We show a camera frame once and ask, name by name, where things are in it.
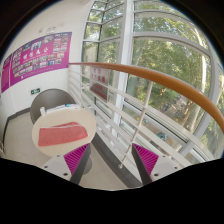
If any green exit sign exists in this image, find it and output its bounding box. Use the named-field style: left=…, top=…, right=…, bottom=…
left=31, top=88, right=40, bottom=95

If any pink folded towel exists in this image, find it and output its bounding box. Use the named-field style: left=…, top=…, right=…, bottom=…
left=38, top=122, right=88, bottom=147

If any white metal railing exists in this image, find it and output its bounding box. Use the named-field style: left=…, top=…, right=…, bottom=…
left=69, top=64, right=214, bottom=167

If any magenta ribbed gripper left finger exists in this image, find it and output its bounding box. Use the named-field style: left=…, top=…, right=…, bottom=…
left=42, top=143, right=92, bottom=186

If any narrow magenta side poster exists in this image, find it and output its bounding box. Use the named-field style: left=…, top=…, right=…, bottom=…
left=1, top=54, right=12, bottom=93

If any red and white sign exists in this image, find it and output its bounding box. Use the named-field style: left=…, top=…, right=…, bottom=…
left=90, top=67, right=110, bottom=102

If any round beige table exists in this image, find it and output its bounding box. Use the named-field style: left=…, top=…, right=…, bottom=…
left=32, top=108, right=96, bottom=157

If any grey rounded chair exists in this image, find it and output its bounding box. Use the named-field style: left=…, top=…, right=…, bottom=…
left=30, top=89, right=75, bottom=123

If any white box on table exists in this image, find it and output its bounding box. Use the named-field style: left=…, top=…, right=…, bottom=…
left=40, top=104, right=81, bottom=116

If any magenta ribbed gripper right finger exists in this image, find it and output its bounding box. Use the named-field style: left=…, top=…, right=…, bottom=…
left=131, top=143, right=183, bottom=186

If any magenta wall poster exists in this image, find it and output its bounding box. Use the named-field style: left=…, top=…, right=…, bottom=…
left=10, top=32, right=72, bottom=86

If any wooden handrail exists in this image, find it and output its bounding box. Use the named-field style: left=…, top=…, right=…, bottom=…
left=74, top=62, right=224, bottom=133

